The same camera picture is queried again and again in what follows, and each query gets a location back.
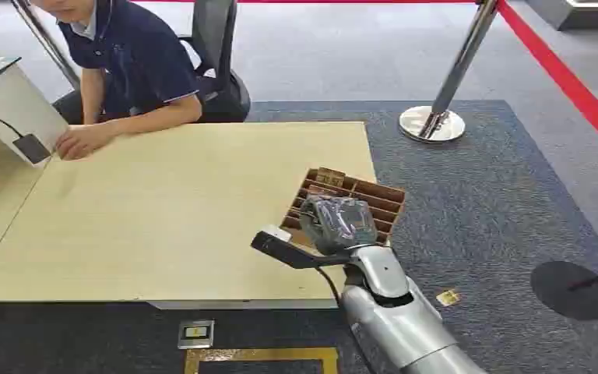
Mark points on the person's left hand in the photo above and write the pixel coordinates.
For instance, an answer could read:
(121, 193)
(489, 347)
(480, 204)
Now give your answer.
(83, 140)

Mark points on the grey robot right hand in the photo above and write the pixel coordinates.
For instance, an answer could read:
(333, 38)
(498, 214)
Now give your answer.
(337, 224)

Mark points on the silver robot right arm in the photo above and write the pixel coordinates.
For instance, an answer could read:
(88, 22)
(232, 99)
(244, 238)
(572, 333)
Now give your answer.
(407, 320)

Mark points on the wooden card box with slots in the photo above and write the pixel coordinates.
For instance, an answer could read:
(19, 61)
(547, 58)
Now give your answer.
(376, 198)

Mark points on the brown printed card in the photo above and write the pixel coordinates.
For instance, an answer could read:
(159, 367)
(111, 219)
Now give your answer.
(330, 177)

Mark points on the grey card reader pad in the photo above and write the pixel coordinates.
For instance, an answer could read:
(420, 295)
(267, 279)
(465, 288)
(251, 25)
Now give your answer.
(32, 148)

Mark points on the white desktop device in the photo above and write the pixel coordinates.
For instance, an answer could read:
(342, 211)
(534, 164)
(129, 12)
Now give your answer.
(15, 108)

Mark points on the person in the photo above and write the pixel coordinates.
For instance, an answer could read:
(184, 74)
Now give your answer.
(134, 57)

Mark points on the chrome stanchion pole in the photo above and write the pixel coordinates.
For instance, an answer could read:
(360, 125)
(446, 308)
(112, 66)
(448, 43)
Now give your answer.
(46, 44)

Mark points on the yellow floor sticker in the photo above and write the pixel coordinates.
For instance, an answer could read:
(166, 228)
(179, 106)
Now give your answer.
(448, 298)

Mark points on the chrome stanchion with round base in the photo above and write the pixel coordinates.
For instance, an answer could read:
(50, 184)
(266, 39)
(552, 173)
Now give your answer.
(433, 124)

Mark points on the dark blue carpet mat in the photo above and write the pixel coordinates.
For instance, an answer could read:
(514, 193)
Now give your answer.
(484, 217)

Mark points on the black office chair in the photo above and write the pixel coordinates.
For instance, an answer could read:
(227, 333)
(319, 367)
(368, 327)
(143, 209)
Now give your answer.
(216, 51)

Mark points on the metal floor socket plate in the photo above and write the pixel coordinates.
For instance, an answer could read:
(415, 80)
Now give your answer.
(196, 334)

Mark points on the red barrier belt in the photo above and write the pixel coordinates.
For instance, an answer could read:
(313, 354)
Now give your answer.
(567, 82)

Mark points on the grey platform block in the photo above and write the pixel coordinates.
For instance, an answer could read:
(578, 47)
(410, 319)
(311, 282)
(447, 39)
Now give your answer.
(582, 13)

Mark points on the right wrist camera with black bracket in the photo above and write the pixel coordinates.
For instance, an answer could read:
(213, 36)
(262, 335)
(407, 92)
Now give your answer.
(283, 250)

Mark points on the yellow floor tape frame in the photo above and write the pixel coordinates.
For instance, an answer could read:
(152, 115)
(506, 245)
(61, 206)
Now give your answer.
(257, 354)

